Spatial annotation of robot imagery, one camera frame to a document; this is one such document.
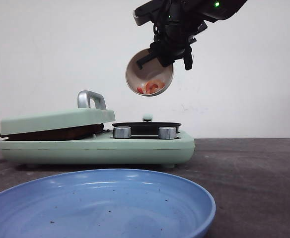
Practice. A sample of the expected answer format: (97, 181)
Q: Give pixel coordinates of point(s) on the pink cooked shrimp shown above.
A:
(151, 87)

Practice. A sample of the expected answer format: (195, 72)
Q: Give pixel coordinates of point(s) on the black sandwich maker lid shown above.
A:
(91, 109)

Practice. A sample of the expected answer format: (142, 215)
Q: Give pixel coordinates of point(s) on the cream ribbed bowl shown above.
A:
(139, 77)

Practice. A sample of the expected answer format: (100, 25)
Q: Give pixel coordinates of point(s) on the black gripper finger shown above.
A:
(187, 58)
(146, 56)

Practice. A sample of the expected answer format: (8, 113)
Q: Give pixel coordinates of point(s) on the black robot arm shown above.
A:
(206, 10)

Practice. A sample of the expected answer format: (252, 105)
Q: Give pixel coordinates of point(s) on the black round frying pan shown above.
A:
(147, 127)

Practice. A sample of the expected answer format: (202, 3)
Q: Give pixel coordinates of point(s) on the silver control knob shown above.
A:
(122, 132)
(167, 133)

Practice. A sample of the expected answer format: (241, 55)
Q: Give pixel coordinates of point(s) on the left silver control knob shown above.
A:
(122, 132)

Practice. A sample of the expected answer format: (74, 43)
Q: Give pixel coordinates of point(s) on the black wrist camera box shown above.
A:
(147, 12)

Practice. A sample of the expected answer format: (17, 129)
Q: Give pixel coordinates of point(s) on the white bread slice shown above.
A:
(63, 134)

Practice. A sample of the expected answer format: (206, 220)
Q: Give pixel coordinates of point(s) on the right silver control knob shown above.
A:
(167, 133)

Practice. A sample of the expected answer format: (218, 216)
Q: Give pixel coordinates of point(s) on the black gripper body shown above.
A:
(172, 33)

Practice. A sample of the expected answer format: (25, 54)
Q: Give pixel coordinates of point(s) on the blue plastic plate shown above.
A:
(107, 203)

